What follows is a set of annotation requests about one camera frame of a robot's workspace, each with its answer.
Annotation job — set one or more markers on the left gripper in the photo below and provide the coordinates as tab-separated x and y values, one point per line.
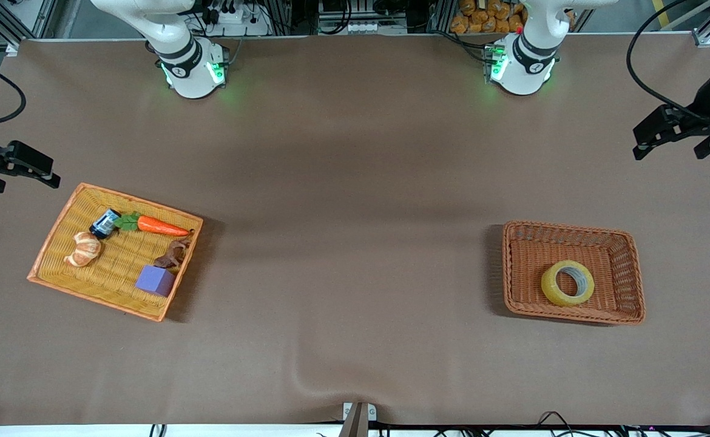
706	101

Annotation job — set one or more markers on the yellow tape roll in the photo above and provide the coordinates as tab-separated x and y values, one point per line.
552	294

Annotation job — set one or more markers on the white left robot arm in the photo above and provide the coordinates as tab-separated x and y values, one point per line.
525	68

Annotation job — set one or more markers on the toy croissant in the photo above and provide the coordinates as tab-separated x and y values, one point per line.
83	250

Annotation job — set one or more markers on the blue can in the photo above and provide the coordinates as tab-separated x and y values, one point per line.
105	223

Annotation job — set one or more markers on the yellow wicker tray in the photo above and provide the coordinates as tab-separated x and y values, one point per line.
106	267

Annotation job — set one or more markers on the orange toy carrot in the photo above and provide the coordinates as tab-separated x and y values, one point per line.
161	226

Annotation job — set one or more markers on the purple cube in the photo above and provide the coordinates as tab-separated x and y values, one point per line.
155	281

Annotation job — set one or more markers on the brown toy figurine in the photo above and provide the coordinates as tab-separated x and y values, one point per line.
173	254

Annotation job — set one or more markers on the brown wicker basket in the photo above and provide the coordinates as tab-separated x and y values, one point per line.
525	273

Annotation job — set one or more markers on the pile of orange snacks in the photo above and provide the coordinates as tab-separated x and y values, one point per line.
488	18

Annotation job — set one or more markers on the white power strip with plugs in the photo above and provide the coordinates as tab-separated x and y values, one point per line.
236	21

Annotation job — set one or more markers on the long white power strip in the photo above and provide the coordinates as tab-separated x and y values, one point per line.
361	27

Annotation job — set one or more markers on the metal table bracket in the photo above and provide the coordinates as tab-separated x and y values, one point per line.
358	419

